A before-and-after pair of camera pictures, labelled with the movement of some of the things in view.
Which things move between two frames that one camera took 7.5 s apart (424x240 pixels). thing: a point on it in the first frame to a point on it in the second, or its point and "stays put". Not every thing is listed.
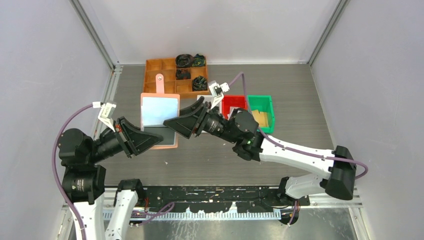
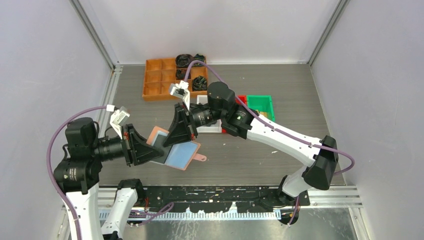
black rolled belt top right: x=199 y=60 stays put
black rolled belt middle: x=183 y=74 stays put
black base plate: x=220 y=198 stays put
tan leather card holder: x=156 y=108 to x=181 y=154
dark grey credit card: x=167 y=134 to x=159 y=142
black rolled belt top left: x=184 y=60 stays put
